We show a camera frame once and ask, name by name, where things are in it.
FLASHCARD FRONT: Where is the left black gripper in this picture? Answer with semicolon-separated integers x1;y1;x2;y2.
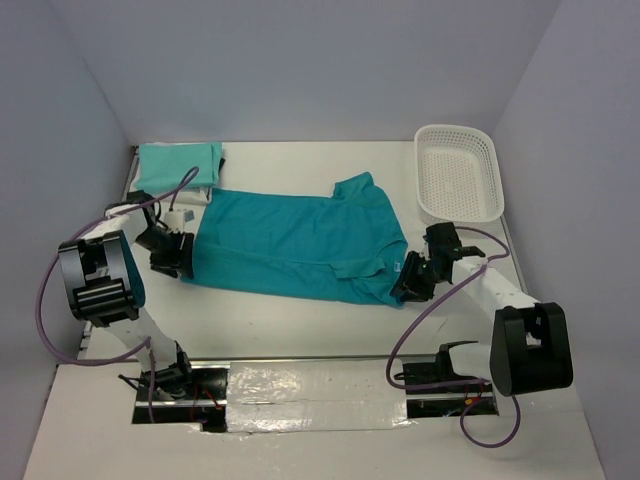
134;226;195;279

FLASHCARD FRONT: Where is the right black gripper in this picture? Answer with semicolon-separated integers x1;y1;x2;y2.
389;250;446;303

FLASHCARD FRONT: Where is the white and green t-shirt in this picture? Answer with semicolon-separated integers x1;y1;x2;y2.
130;141;227;206

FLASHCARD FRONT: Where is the teal t-shirt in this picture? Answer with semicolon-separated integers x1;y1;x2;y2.
189;172;408;308

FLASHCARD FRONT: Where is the light mint t-shirt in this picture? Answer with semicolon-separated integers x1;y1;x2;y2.
134;141;224;193

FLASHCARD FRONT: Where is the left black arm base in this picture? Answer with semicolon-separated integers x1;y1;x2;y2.
118;354;231;406

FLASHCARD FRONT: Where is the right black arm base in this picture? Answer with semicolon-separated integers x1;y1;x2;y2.
388;353;493;401

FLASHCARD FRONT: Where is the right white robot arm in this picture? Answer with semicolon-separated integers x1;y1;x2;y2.
385;222;574;397

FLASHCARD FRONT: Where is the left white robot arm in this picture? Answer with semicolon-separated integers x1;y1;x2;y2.
58;191;196;399

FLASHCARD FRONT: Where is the white plastic laundry basket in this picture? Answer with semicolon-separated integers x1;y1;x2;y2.
414;124;505;226

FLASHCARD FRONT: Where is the silver tape sheet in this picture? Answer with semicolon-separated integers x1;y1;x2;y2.
225;360;410;433

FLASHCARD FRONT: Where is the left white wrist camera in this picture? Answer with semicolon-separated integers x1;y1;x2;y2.
163;209;195;233

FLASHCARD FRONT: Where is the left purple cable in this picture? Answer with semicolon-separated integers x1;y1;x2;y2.
32;165;201;421

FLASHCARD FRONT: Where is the purple cable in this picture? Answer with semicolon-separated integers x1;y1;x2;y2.
386;225;524;448
32;165;201;421

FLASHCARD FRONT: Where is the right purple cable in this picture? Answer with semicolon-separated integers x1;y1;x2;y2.
386;225;524;448

